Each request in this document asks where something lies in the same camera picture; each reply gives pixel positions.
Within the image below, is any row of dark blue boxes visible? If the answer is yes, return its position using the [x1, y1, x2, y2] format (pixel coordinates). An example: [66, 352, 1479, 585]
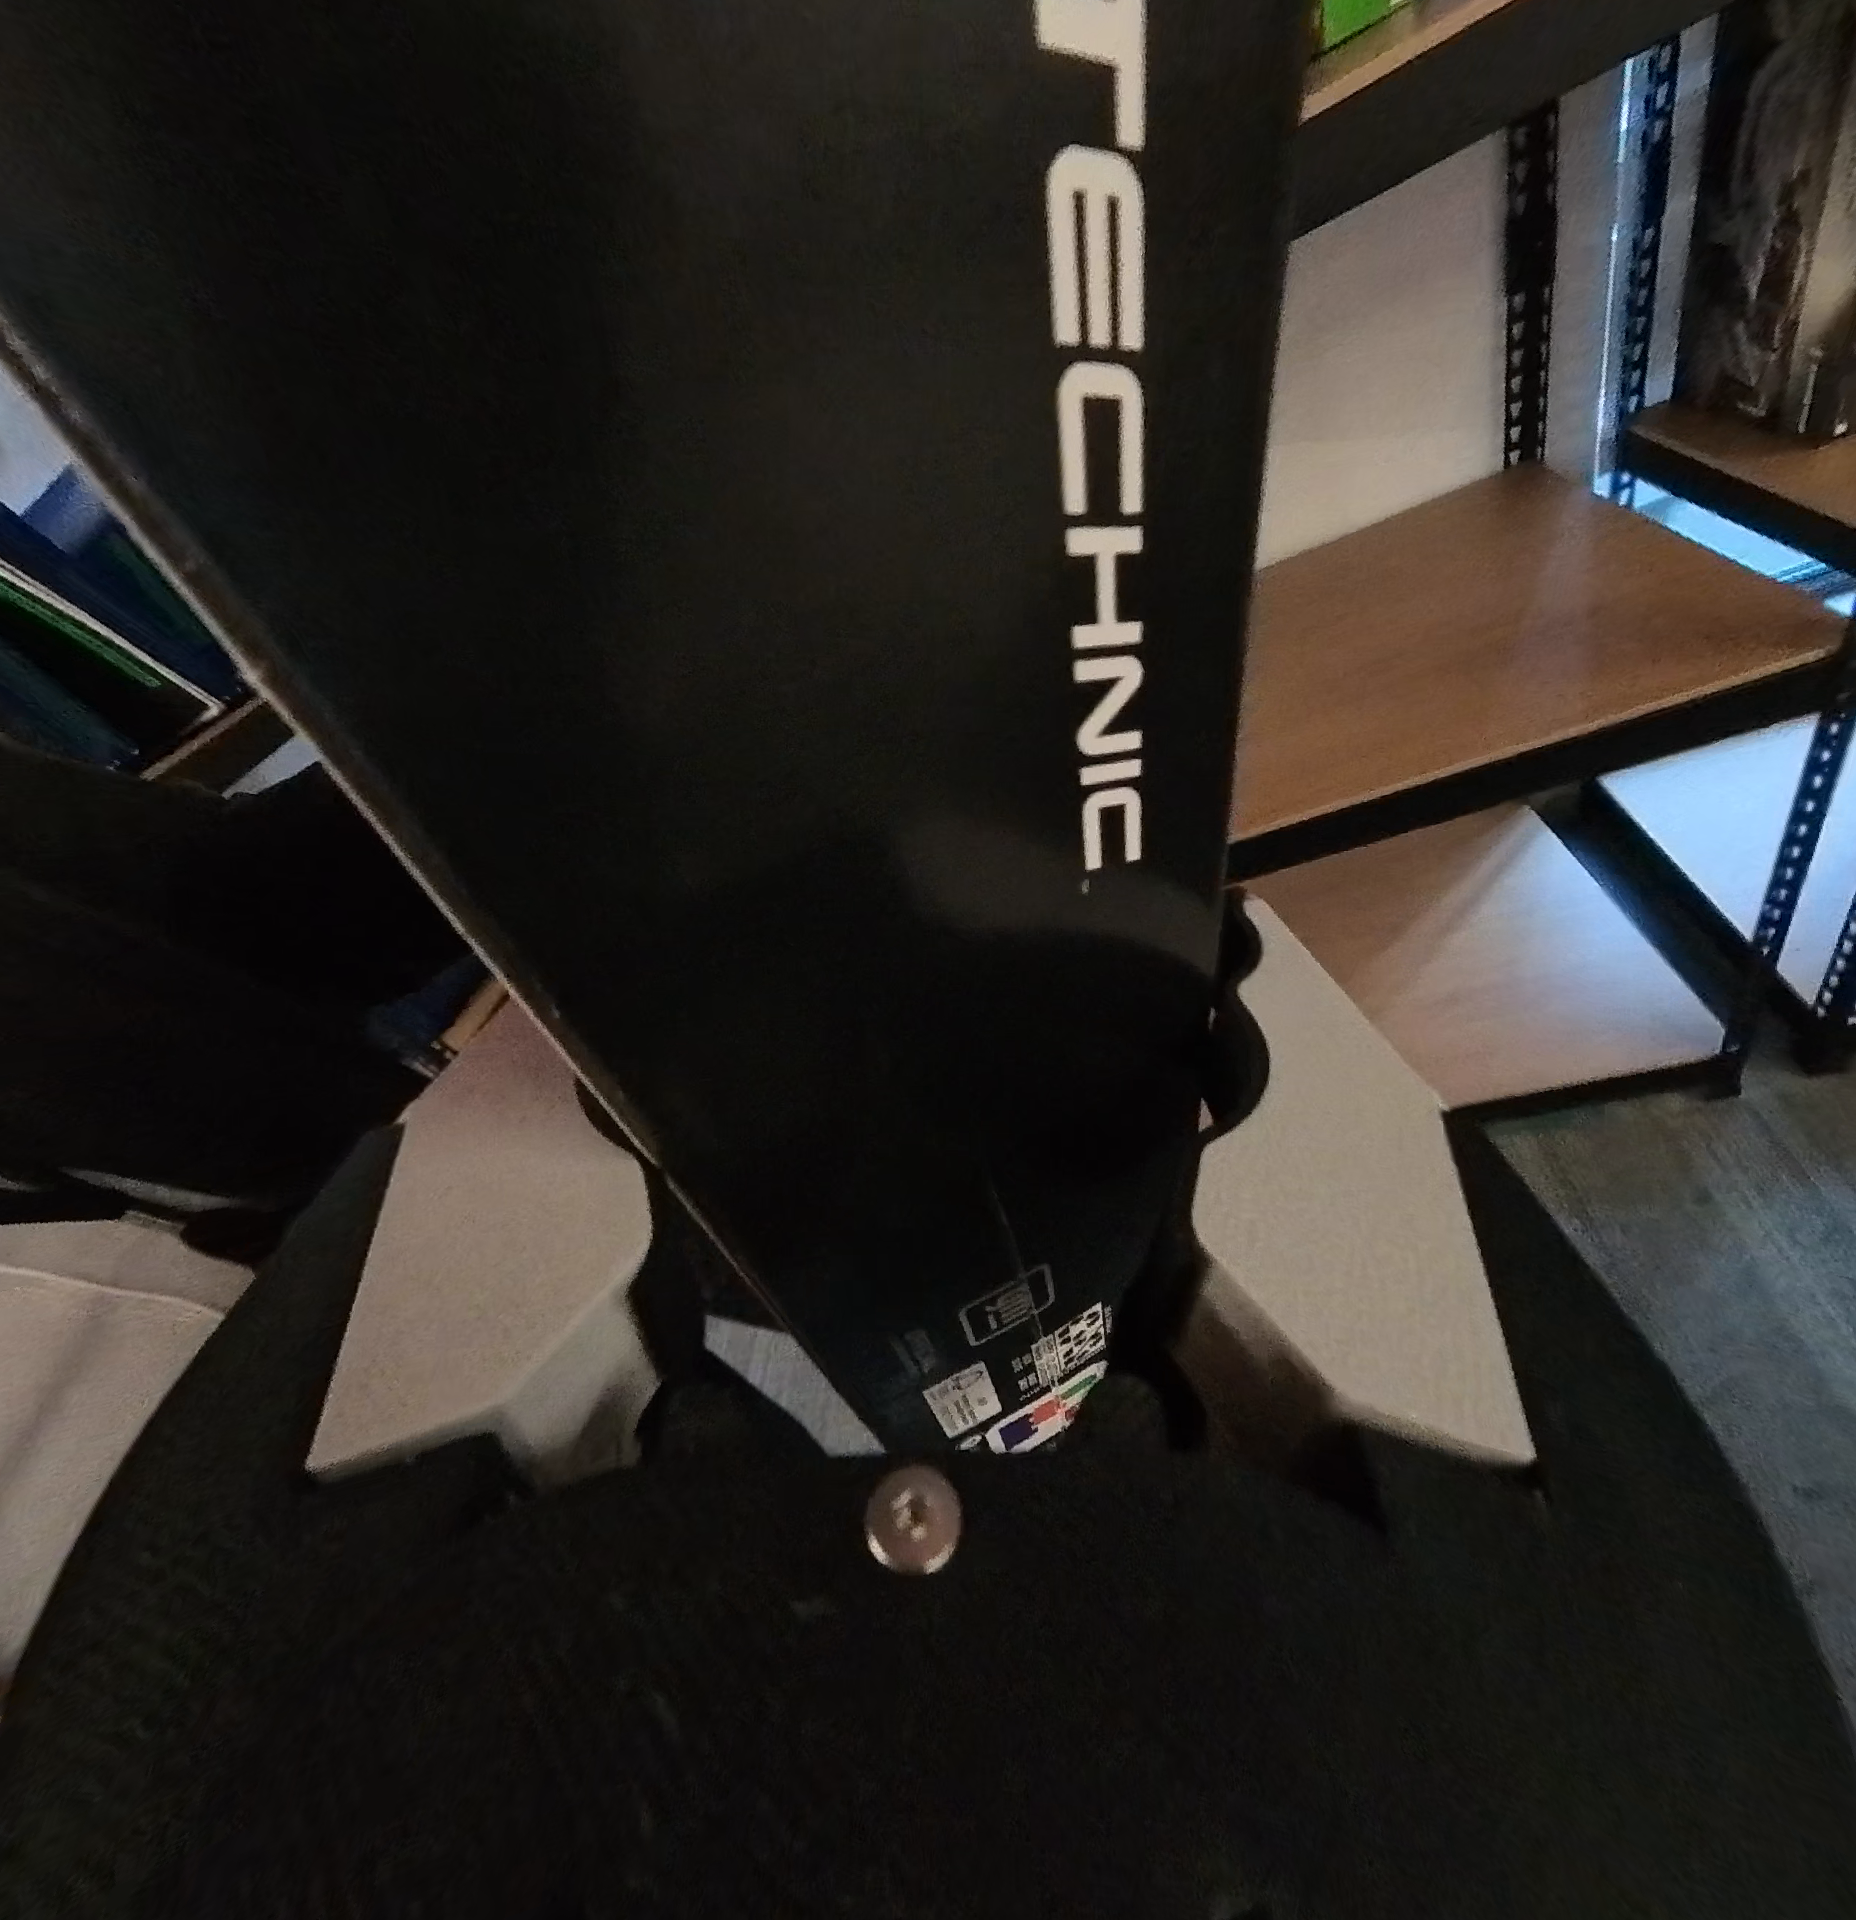
[0, 465, 262, 775]

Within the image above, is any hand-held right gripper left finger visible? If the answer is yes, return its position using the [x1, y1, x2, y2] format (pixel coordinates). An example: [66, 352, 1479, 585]
[306, 991, 682, 1490]

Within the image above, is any brown furry item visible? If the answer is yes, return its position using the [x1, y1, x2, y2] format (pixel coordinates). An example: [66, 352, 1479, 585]
[1678, 0, 1856, 443]

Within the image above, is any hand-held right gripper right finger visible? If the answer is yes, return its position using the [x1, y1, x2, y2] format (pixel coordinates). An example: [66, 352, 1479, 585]
[1160, 892, 1540, 1479]

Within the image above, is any black race car lego box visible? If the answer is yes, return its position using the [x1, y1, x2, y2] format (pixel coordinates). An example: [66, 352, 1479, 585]
[0, 0, 1307, 1463]

